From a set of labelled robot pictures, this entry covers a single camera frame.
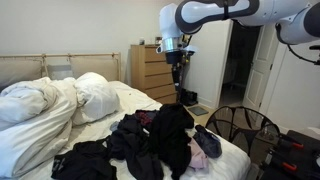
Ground black clamp orange handles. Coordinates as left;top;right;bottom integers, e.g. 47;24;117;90
260;130;320;180

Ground wooden bed headboard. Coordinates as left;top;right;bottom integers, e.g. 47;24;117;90
0;53;121;90

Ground black mesh laundry basket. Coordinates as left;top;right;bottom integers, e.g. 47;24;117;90
205;106;280;157

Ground white door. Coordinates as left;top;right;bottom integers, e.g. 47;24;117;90
242;25;279;110

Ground black bag on floor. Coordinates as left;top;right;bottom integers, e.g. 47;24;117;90
180;89;198;106

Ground red black plaid garment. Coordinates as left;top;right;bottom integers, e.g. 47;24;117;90
135;110;157;128

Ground white pillow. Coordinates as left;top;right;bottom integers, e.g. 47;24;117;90
72;72;120;126

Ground white rumpled duvet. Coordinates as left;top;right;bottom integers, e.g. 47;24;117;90
0;77;77;178

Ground black garment middle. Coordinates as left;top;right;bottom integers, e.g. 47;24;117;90
107;115;164;180

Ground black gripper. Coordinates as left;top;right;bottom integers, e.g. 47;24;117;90
166;51;186;87

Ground wooden chest of drawers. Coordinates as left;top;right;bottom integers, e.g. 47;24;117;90
131;45;177;104

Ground pink garment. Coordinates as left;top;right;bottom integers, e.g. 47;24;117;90
189;138;208;170

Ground grey floor scale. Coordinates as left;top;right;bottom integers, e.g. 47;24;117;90
189;106;208;116

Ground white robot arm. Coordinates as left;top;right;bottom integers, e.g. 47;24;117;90
157;0;320;87

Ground black garment front left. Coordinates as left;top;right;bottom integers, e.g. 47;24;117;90
51;141;117;180

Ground dark blue garment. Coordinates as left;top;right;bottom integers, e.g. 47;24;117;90
193;125;222;158

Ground black sweater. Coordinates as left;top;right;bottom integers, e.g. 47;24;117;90
149;104;194;180

